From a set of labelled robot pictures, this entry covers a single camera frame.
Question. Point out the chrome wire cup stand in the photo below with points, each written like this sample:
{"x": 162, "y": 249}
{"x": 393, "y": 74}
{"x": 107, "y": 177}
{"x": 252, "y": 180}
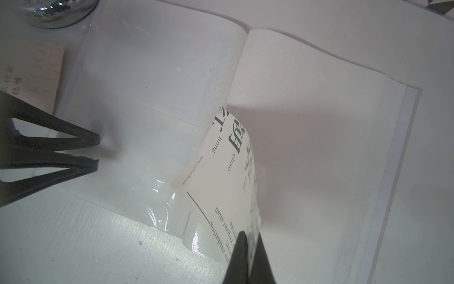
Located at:
{"x": 54, "y": 13}

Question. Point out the white photo album bicycle cover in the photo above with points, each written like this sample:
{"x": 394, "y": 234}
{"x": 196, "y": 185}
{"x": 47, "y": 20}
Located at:
{"x": 328, "y": 135}

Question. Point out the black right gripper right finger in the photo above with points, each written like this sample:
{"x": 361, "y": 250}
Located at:
{"x": 261, "y": 272}

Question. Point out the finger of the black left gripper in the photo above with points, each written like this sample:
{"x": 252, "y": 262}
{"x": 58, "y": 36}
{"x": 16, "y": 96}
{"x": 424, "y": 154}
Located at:
{"x": 12, "y": 107}
{"x": 70, "y": 167}

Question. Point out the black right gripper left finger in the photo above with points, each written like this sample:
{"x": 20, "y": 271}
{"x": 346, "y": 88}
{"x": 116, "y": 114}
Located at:
{"x": 237, "y": 271}

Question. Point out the white calligraphy card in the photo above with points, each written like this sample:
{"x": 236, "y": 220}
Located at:
{"x": 220, "y": 186}

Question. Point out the beige calendar card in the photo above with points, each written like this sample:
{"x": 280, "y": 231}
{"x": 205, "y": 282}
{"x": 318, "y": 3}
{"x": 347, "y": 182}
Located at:
{"x": 30, "y": 71}

